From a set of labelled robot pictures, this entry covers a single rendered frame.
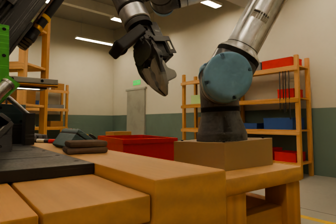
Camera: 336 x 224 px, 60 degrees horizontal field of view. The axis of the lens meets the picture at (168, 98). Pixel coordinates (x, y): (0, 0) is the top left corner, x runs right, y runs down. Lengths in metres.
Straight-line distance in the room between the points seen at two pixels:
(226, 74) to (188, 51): 7.63
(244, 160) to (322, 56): 5.46
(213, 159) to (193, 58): 7.39
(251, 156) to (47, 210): 0.62
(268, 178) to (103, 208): 0.52
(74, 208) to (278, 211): 0.64
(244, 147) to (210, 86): 0.22
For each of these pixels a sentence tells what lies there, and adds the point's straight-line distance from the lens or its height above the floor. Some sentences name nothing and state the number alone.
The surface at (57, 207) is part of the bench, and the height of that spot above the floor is 0.88.
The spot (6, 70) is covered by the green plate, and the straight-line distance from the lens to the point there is 0.97.
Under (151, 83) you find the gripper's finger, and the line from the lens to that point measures 0.71.
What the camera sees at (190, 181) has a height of 0.89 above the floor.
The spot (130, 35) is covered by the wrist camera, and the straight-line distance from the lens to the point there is 0.71.
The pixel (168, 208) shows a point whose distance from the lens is 0.42.
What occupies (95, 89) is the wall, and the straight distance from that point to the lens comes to 11.12.
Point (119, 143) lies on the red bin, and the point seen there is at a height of 0.91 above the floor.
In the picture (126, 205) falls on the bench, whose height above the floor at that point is 0.87.
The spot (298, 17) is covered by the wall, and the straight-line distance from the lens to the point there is 6.61.
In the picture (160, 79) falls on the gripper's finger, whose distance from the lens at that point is 0.69.
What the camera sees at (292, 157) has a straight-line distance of 5.78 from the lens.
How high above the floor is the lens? 0.97
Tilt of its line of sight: 5 degrees up
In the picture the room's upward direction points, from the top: straight up
